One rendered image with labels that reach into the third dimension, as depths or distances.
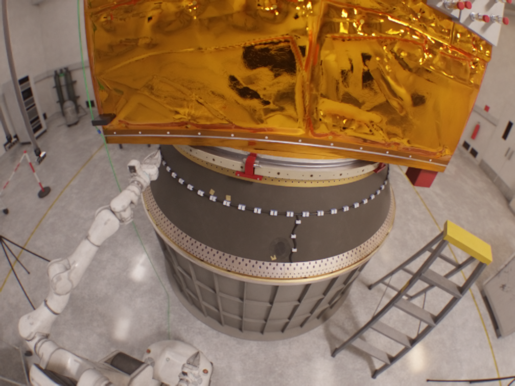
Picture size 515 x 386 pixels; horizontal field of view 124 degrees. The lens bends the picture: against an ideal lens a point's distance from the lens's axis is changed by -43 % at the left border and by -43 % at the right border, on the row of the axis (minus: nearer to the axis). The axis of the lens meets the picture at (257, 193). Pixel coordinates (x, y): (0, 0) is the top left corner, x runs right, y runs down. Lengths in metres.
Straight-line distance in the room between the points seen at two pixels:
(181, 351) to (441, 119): 2.26
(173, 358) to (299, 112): 1.93
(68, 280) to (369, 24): 1.39
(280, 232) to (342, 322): 1.64
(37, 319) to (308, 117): 1.33
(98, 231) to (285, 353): 1.99
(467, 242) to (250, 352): 1.96
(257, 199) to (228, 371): 1.66
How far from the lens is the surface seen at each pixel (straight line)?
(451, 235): 1.57
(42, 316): 0.99
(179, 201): 1.41
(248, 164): 1.05
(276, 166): 1.08
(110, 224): 0.80
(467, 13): 1.27
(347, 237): 1.40
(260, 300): 1.65
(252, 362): 2.34
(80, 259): 0.85
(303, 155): 1.12
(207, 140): 1.12
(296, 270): 1.32
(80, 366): 0.99
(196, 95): 0.99
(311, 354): 2.44
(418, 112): 1.20
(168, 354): 2.11
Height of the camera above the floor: 2.31
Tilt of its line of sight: 40 degrees down
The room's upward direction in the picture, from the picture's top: 5 degrees clockwise
